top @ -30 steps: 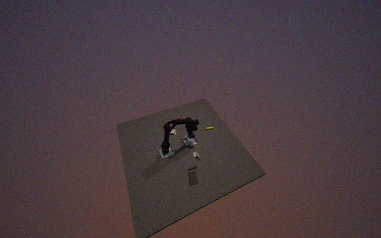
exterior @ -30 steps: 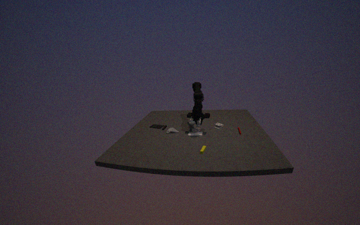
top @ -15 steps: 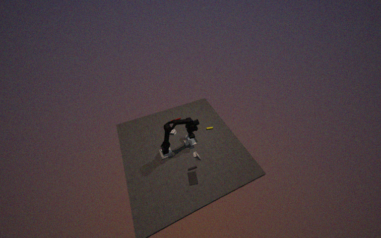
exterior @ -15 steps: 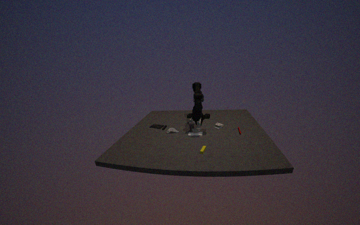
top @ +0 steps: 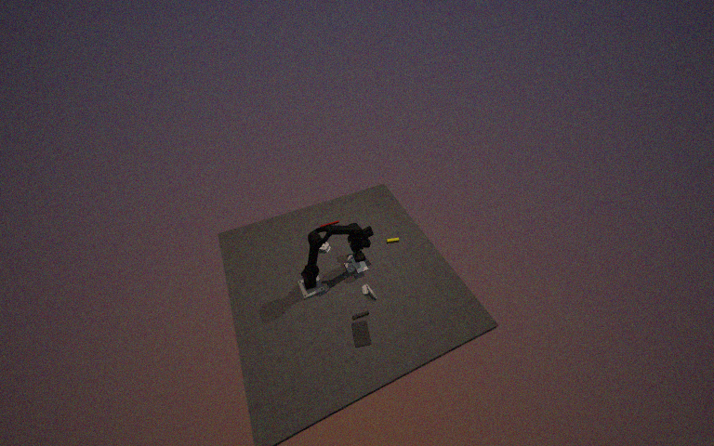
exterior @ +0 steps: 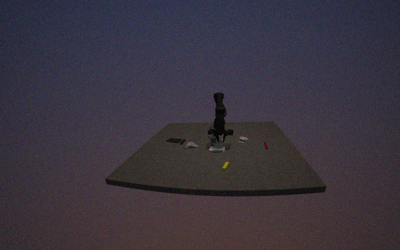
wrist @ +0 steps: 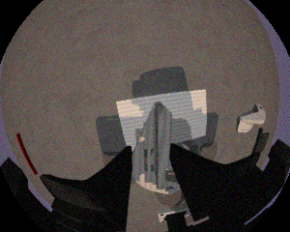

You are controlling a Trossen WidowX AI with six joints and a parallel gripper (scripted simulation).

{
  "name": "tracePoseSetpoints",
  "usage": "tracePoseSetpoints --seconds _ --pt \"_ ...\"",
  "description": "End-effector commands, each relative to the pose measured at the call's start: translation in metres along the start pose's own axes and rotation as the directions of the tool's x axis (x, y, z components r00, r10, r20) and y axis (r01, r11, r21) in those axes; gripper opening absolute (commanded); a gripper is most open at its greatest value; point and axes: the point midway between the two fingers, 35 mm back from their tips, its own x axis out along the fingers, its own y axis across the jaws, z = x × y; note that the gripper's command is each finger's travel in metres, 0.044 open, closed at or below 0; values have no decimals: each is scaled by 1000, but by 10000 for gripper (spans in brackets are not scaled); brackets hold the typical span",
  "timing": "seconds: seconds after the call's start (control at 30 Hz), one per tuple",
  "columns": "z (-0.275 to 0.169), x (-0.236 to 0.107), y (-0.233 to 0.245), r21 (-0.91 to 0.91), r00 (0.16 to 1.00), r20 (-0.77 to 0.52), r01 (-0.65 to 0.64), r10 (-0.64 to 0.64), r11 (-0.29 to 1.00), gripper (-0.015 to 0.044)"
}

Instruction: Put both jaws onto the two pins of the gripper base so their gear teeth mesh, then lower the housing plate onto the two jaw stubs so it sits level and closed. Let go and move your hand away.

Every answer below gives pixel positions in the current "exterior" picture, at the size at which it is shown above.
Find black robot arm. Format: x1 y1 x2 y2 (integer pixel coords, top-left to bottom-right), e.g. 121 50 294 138
214 93 227 136

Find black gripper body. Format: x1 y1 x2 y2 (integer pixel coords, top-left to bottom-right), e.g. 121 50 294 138
208 129 233 135

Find yellow flat bar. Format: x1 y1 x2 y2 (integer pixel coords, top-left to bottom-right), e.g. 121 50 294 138
222 162 229 171

